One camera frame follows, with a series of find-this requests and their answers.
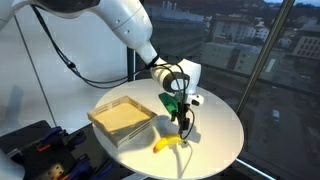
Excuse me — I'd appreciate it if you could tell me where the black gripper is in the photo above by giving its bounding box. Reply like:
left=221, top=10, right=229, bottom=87
left=170, top=101, right=194, bottom=132

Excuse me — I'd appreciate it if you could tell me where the yellow banana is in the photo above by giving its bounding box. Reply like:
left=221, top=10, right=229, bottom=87
left=152, top=133, right=188, bottom=154

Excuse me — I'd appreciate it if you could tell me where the white rounded robot base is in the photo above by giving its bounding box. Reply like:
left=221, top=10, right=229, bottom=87
left=0, top=149, right=26, bottom=180

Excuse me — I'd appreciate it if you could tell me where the blue and black bar clamp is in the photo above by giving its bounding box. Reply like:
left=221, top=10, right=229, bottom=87
left=93, top=161, right=116, bottom=180
left=66, top=129, right=88, bottom=148

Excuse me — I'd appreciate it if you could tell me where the blue clamp with orange trigger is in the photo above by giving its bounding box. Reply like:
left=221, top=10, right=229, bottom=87
left=36, top=125, right=64, bottom=153
left=61, top=156, right=93, bottom=180

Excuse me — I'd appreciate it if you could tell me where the light metal window mullion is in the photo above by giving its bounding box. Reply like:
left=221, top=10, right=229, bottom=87
left=234, top=0, right=297, bottom=116

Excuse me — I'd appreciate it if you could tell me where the perforated metal board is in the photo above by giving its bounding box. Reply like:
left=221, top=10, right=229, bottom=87
left=43, top=162, right=65, bottom=180

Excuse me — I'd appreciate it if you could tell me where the dark work table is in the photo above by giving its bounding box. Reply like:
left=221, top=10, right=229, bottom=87
left=0, top=119, right=134, bottom=180

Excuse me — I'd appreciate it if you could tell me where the thin black camera cable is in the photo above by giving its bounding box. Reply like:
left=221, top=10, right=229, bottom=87
left=179, top=99, right=196, bottom=141

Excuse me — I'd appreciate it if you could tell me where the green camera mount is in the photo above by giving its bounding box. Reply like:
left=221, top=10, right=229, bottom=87
left=157, top=92, right=179, bottom=114

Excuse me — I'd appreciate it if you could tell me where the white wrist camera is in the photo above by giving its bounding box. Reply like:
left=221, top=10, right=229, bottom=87
left=186, top=94, right=205, bottom=108

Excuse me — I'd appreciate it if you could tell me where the dark corner window post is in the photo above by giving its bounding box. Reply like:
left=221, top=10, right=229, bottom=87
left=125, top=46, right=138, bottom=83

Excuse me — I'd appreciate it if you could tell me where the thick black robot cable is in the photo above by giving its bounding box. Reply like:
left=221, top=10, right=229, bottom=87
left=30, top=4, right=158, bottom=90
left=30, top=4, right=134, bottom=86

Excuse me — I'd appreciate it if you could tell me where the window bottom frame rail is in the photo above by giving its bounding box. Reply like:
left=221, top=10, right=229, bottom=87
left=234, top=158, right=278, bottom=180

